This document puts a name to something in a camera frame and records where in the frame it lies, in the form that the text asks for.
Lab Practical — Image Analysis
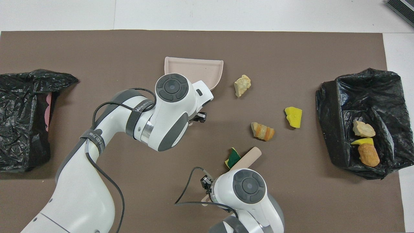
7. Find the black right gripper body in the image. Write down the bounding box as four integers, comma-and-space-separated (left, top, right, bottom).
201, 175, 214, 195

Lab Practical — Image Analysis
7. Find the green and yellow sponge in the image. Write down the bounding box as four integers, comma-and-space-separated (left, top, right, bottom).
225, 147, 241, 169

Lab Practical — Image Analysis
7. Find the beige brush with black bristles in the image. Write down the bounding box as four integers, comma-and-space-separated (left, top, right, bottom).
201, 147, 262, 206

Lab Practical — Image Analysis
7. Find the beige plastic dustpan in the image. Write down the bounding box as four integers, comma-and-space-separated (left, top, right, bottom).
164, 57, 224, 125

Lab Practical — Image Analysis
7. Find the orange striped bread piece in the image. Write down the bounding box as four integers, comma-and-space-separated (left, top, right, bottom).
251, 122, 275, 141

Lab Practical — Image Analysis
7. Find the plain yellow sponge piece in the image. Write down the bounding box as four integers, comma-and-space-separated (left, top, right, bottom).
284, 106, 303, 129

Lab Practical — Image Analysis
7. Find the pale trash piece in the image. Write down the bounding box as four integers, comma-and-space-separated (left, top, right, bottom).
353, 120, 376, 138
234, 75, 251, 98

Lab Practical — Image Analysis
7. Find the brown fried nugget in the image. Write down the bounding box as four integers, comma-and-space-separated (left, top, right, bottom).
358, 143, 380, 167

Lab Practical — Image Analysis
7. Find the right black trash bag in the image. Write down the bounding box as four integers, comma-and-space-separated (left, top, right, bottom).
315, 68, 414, 179

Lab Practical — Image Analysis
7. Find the black trash bag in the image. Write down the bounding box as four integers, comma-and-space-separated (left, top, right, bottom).
0, 69, 79, 172
315, 68, 414, 179

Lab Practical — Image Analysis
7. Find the left black trash bag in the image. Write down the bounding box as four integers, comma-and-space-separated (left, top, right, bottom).
0, 69, 79, 172

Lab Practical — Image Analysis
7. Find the brown table mat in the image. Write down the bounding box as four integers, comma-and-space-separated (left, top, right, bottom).
0, 30, 406, 233

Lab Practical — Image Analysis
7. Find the dark grey ribbed object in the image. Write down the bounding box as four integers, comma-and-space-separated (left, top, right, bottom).
386, 0, 414, 27

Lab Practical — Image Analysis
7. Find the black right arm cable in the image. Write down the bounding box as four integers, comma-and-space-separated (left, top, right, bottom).
175, 167, 240, 215

